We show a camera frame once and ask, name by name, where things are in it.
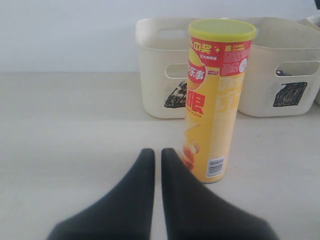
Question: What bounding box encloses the yellow chips can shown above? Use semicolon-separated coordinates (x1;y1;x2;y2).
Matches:
181;18;257;184

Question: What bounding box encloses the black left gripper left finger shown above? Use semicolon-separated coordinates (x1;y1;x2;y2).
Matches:
47;148;155;240

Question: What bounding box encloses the cream bin with triangle mark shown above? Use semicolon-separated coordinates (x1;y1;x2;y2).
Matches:
135;17;195;119

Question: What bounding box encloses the cream bin with square mark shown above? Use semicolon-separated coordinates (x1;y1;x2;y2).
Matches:
238;16;320;117

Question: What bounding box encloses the purple juice carton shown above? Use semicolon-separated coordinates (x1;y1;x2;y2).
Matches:
275;70;291;77

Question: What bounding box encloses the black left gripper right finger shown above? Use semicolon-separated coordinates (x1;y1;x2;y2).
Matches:
161;148;277;240

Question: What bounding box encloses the cream bin with circle mark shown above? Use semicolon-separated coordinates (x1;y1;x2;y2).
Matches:
306;16;320;105

